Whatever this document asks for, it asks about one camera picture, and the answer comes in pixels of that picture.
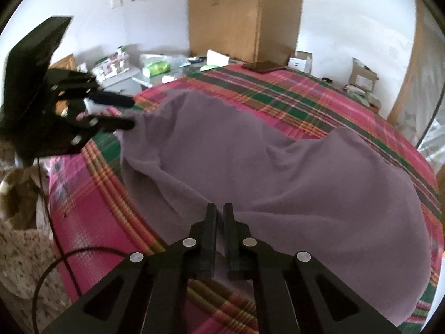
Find brown cardboard box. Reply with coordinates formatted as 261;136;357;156
348;57;379;93

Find cluttered side table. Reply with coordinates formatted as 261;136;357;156
89;51;230;95

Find white cardboard box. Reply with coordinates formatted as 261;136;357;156
287;51;313;75

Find plastic door curtain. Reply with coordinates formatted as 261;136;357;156
395;0;444;172

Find wooden wardrobe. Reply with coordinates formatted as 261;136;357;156
189;0;302;65

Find black cable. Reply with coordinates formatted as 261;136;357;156
31;159;128;334

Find green tissue pack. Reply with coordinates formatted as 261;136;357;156
142;60;170;78

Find purple fleece garment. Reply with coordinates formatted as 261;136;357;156
121;90;431;325

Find dark smartphone on bed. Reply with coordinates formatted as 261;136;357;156
241;60;285;75

